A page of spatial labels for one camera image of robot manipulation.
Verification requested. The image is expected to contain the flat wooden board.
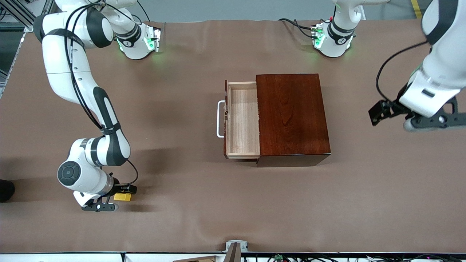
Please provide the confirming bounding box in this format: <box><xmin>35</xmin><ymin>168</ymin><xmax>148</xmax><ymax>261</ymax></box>
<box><xmin>173</xmin><ymin>255</ymin><xmax>216</xmax><ymax>262</ymax></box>

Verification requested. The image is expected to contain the dark wooden drawer cabinet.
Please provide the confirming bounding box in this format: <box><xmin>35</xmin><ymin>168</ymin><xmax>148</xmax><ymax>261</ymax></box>
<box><xmin>256</xmin><ymin>73</ymin><xmax>332</xmax><ymax>168</ymax></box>

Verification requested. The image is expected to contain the wooden drawer with white handle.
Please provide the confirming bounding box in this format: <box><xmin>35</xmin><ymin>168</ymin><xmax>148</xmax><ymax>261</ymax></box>
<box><xmin>217</xmin><ymin>80</ymin><xmax>261</xmax><ymax>160</ymax></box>

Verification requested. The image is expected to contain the black base cable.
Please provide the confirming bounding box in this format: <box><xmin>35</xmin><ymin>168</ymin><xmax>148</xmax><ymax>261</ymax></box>
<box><xmin>279</xmin><ymin>17</ymin><xmax>317</xmax><ymax>39</ymax></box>
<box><xmin>137</xmin><ymin>0</ymin><xmax>152</xmax><ymax>22</ymax></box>

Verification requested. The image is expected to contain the wooden strut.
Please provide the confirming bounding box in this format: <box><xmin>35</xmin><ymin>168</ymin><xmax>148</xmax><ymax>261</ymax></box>
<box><xmin>223</xmin><ymin>242</ymin><xmax>242</xmax><ymax>262</ymax></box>

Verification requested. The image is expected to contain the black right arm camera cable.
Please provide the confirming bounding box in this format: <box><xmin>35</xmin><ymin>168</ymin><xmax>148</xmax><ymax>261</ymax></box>
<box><xmin>65</xmin><ymin>0</ymin><xmax>139</xmax><ymax>187</ymax></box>

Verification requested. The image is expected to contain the grey metal bracket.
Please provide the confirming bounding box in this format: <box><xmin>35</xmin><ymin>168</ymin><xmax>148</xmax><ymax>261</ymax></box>
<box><xmin>225</xmin><ymin>240</ymin><xmax>249</xmax><ymax>253</ymax></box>

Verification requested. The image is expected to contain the aluminium frame profile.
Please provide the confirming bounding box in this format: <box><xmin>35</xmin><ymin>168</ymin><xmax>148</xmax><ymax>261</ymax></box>
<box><xmin>0</xmin><ymin>0</ymin><xmax>37</xmax><ymax>31</ymax></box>

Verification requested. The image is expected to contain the white table edge rail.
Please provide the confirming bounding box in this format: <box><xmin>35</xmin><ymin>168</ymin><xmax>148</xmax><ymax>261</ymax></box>
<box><xmin>0</xmin><ymin>252</ymin><xmax>466</xmax><ymax>262</ymax></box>

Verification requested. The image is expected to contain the brown table cover mat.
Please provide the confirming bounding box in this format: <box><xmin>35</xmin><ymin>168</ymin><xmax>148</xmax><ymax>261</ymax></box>
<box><xmin>0</xmin><ymin>17</ymin><xmax>466</xmax><ymax>254</ymax></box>

